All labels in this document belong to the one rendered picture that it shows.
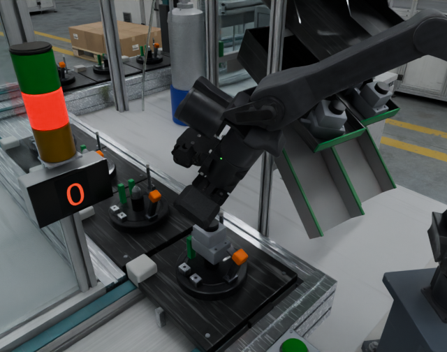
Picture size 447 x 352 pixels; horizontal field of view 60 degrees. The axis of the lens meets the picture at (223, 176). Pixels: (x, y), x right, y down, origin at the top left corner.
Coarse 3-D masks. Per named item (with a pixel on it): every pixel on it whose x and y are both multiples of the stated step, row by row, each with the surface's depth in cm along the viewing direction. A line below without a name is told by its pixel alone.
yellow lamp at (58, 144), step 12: (36, 132) 52; (48, 132) 52; (60, 132) 53; (36, 144) 54; (48, 144) 53; (60, 144) 53; (72, 144) 55; (48, 156) 54; (60, 156) 54; (72, 156) 56
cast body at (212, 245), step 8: (216, 224) 69; (192, 232) 74; (200, 232) 69; (208, 232) 68; (216, 232) 68; (224, 232) 70; (192, 240) 72; (200, 240) 70; (208, 240) 68; (216, 240) 69; (224, 240) 71; (192, 248) 73; (200, 248) 71; (208, 248) 69; (216, 248) 69; (224, 248) 70; (208, 256) 70; (216, 256) 69; (224, 256) 71
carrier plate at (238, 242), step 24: (240, 240) 84; (168, 264) 78; (264, 264) 78; (144, 288) 72; (168, 288) 72; (264, 288) 72; (168, 312) 68; (192, 312) 68; (216, 312) 68; (240, 312) 68; (192, 336) 64; (216, 336) 64
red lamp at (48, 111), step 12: (24, 96) 49; (36, 96) 49; (48, 96) 50; (60, 96) 51; (36, 108) 50; (48, 108) 50; (60, 108) 52; (36, 120) 51; (48, 120) 51; (60, 120) 52
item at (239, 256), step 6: (228, 252) 67; (234, 252) 67; (240, 252) 66; (234, 258) 66; (240, 258) 65; (246, 258) 66; (234, 264) 67; (240, 264) 66; (228, 270) 69; (234, 270) 68; (228, 276) 70; (234, 276) 70
